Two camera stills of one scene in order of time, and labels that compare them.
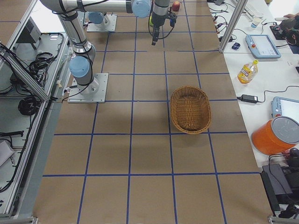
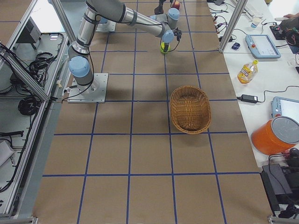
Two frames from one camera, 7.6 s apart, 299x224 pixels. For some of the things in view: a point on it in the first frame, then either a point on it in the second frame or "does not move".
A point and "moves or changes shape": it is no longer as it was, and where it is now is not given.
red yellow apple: x=175 y=6 does not move
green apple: x=151 y=22 moves or changes shape
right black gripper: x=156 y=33 -> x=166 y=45
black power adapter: x=249 y=98 does not move
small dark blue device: x=236 y=46 does not move
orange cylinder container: x=276 y=136 does not move
